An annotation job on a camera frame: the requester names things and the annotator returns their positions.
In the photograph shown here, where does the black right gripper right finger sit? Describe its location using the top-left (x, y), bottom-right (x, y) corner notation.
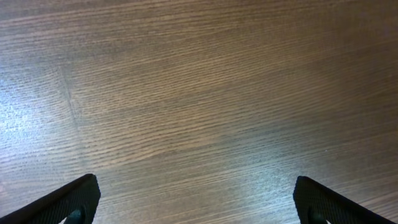
top-left (293, 176), bottom-right (394, 224)

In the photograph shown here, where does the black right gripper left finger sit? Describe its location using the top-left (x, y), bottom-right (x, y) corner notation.
top-left (1, 174), bottom-right (101, 224)

